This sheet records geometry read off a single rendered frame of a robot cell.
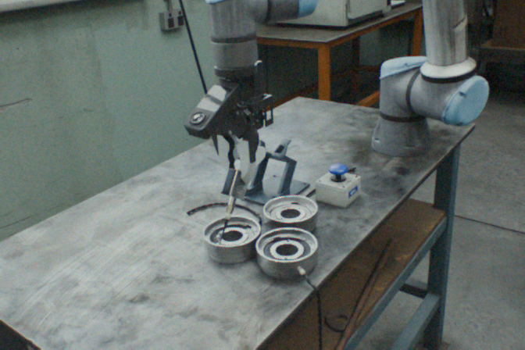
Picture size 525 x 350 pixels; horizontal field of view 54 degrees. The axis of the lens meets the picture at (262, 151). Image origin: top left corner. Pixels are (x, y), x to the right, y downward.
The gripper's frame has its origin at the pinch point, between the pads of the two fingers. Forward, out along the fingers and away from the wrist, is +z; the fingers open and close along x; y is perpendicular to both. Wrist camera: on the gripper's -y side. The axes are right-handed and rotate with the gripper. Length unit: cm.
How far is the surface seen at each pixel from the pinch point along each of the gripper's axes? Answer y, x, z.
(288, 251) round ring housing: -0.2, -10.4, 12.0
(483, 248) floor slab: 145, -15, 94
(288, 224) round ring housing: 4.2, -7.7, 9.6
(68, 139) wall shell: 63, 154, 43
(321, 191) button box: 20.2, -5.5, 10.5
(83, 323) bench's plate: -30.8, 7.3, 13.0
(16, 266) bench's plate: -27.9, 30.8, 13.0
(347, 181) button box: 23.5, -9.8, 8.7
